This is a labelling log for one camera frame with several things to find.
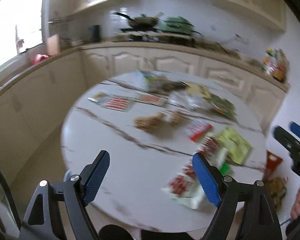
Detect red white small sachet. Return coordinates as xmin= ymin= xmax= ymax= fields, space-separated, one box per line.
xmin=186 ymin=119 xmax=213 ymax=142

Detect small yellow silver sachet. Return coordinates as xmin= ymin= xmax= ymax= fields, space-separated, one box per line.
xmin=88 ymin=92 xmax=110 ymax=104

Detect light green packet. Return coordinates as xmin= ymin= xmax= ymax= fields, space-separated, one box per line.
xmin=216 ymin=127 xmax=253 ymax=165

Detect red dish rack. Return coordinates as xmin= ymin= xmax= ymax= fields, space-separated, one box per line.
xmin=32 ymin=54 xmax=50 ymax=65

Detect condiment bottles group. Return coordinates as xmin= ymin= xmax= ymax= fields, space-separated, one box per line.
xmin=260 ymin=48 xmax=290 ymax=83

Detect lower kitchen cabinets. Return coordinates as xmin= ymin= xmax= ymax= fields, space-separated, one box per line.
xmin=0 ymin=41 xmax=291 ymax=176

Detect large ginger root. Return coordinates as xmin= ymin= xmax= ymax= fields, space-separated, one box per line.
xmin=134 ymin=112 xmax=166 ymax=133

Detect black kettle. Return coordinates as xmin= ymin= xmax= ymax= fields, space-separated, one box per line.
xmin=88 ymin=25 xmax=101 ymax=43

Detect green gold food bag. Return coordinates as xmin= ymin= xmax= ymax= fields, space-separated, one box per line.
xmin=208 ymin=94 xmax=236 ymax=120

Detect kitchen window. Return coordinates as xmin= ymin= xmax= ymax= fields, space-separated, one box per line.
xmin=0 ymin=0 xmax=43 ymax=67

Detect large red white wrapper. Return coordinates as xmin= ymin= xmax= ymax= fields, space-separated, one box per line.
xmin=160 ymin=135 xmax=231 ymax=210

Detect wall power outlet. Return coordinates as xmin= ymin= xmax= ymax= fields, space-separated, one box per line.
xmin=235 ymin=34 xmax=249 ymax=45

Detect black gas stove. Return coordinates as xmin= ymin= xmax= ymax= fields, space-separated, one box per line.
xmin=113 ymin=29 xmax=196 ymax=47

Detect sink faucet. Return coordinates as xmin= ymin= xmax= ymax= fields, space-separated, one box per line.
xmin=15 ymin=25 xmax=24 ymax=54

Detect black wok with lid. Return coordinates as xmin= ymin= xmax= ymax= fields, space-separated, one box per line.
xmin=113 ymin=12 xmax=164 ymax=31

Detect round white marble table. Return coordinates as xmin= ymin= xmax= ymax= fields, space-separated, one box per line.
xmin=60 ymin=70 xmax=268 ymax=233

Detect green electric cooker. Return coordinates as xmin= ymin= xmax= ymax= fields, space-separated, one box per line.
xmin=160 ymin=16 xmax=194 ymax=36

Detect small ginger piece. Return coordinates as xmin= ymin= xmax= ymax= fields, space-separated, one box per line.
xmin=167 ymin=111 xmax=184 ymax=126

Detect yellow soup packet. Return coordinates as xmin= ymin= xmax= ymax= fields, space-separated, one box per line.
xmin=186 ymin=82 xmax=211 ymax=99

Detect person right hand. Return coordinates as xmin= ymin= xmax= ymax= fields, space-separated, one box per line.
xmin=290 ymin=188 xmax=300 ymax=220

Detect red food bag floor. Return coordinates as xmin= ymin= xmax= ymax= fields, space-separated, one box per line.
xmin=263 ymin=151 xmax=283 ymax=180

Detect wooden cutting board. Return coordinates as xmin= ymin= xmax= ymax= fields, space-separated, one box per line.
xmin=46 ymin=34 xmax=61 ymax=56

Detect black snack wrapper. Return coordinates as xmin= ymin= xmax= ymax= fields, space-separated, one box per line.
xmin=161 ymin=81 xmax=187 ymax=92

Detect clear plastic wrap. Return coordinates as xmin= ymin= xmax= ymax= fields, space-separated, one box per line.
xmin=168 ymin=91 xmax=212 ymax=112

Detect blue trash bucket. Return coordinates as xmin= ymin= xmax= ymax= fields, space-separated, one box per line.
xmin=63 ymin=170 xmax=72 ymax=181

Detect red checkered sachet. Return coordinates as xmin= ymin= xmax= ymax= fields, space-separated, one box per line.
xmin=102 ymin=96 xmax=133 ymax=112
xmin=133 ymin=93 xmax=166 ymax=107

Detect milk carton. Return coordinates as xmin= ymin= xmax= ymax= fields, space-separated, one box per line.
xmin=133 ymin=70 xmax=168 ymax=92

